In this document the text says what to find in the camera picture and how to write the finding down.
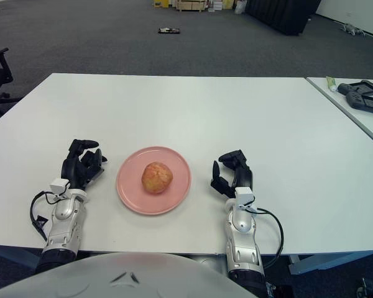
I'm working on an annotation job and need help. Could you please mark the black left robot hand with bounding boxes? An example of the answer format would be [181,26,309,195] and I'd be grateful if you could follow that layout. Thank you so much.
[61,139,109,191]

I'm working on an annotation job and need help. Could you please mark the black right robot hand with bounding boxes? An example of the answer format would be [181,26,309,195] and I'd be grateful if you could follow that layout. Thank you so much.
[210,149,254,199]

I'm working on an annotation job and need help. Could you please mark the red yellow apple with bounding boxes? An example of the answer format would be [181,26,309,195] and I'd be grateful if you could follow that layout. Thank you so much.
[141,161,174,194]

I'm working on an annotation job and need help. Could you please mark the pink round plate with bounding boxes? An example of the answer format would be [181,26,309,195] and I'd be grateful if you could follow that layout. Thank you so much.
[116,145,192,216]

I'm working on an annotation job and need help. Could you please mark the grey metal table beam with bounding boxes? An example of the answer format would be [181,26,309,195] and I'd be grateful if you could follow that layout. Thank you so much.
[0,243,43,264]
[287,251,373,276]

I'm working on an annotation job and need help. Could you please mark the grey robot torso shell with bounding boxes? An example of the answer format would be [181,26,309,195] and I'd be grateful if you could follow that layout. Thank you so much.
[0,251,259,298]

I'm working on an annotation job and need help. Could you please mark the black handheld controller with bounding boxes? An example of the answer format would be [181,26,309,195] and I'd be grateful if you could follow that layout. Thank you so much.
[344,91,373,117]
[337,79,373,96]

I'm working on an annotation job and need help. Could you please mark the black curtain partition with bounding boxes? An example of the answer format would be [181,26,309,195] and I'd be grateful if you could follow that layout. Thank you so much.
[245,0,321,36]

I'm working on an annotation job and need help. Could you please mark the stacked white cartons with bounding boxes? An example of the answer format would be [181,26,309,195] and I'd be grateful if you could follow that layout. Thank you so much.
[208,0,236,12]

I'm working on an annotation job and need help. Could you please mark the wooden pallet crate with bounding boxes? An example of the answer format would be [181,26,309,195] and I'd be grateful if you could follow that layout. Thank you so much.
[177,0,208,12]

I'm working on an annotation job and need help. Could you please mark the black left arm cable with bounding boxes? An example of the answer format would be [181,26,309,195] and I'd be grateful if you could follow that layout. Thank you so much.
[30,191,62,242]

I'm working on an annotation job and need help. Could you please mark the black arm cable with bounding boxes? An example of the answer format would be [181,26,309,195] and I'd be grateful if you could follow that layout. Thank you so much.
[30,191,62,242]
[250,207,283,269]

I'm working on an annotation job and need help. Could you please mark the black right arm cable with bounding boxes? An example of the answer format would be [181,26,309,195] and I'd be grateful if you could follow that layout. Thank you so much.
[250,207,283,269]

